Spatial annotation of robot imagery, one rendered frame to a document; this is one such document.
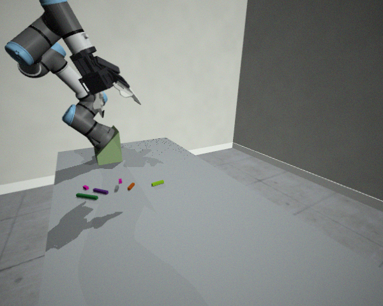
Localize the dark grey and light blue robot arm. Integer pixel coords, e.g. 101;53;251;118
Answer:
4;0;114;149

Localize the purple rod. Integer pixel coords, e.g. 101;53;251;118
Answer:
93;188;109;194

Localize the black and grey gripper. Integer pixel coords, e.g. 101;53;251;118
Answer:
70;47;141;118

